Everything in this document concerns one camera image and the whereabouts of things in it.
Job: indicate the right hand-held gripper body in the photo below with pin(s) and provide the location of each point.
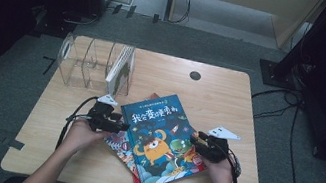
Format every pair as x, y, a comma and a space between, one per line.
217, 148

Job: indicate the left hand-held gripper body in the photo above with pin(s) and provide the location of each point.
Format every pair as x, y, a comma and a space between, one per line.
102, 118

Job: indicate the colourful animals picture book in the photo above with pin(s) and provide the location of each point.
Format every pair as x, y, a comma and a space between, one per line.
121, 145

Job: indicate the blue monster picture book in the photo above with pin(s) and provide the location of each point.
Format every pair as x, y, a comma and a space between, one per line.
159, 138

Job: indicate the white caterpillar picture book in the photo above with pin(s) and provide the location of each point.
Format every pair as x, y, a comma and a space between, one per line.
119, 70

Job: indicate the clear acrylic book rack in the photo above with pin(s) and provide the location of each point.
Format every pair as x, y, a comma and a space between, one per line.
84, 64

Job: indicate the person's right hand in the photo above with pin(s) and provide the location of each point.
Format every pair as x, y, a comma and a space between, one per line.
220, 174

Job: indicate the person's left hand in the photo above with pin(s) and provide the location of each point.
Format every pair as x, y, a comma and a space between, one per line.
80, 138

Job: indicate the black round table grommet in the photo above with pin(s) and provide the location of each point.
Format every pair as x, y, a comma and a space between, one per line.
194, 76

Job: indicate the grey tape piece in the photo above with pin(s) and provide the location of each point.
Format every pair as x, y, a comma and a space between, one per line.
16, 145

